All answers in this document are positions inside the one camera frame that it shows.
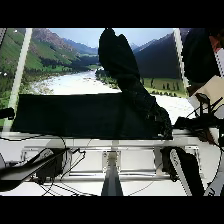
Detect dark blue jeans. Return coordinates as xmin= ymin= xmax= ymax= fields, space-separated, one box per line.
xmin=10 ymin=28 xmax=174 ymax=141

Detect white garment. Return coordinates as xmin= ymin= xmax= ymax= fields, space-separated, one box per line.
xmin=214 ymin=49 xmax=224 ymax=79

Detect beige garment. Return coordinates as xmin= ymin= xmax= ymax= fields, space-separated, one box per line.
xmin=187 ymin=75 xmax=224 ymax=118

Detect black cable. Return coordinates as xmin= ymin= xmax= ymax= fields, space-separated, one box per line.
xmin=31 ymin=133 xmax=88 ymax=197

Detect black garment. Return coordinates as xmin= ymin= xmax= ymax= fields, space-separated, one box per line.
xmin=181 ymin=28 xmax=223 ymax=85

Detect silver frame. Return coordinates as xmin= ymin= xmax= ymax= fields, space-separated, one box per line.
xmin=0 ymin=129 xmax=224 ymax=197

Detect red garment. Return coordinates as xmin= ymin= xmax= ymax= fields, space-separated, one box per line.
xmin=209 ymin=28 xmax=224 ymax=53

